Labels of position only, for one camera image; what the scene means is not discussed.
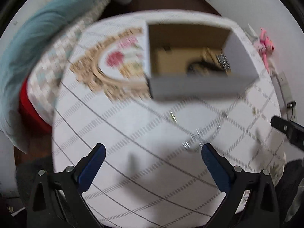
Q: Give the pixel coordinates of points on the checkered mattress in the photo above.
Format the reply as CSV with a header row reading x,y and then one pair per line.
x,y
43,83

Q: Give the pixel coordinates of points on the dark fuzzy stool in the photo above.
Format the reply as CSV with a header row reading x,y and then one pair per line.
x,y
289,192

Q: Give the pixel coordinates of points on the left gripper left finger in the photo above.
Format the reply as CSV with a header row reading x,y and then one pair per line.
x,y
88,167

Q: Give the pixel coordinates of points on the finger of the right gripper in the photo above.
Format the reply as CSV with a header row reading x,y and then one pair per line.
x,y
293,131

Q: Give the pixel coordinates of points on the teal quilt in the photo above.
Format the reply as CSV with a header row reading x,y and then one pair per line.
x,y
23,53

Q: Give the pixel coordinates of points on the white power strip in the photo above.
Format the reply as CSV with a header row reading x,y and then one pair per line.
x,y
284,96

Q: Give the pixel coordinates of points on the black charger plug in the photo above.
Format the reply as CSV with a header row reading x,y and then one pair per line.
x,y
291,104

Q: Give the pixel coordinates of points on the pink panther plush toy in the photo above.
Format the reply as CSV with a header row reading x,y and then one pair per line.
x,y
264,46

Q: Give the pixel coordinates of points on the red bed sheet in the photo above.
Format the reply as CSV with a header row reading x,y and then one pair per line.
x,y
29,116

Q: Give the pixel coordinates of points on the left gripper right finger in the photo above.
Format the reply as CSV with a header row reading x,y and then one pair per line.
x,y
219,167

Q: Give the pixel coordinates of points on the white cardboard box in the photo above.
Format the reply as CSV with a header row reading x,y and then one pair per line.
x,y
196,59

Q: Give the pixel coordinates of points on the small gold earring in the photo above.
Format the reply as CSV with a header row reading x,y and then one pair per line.
x,y
173,117

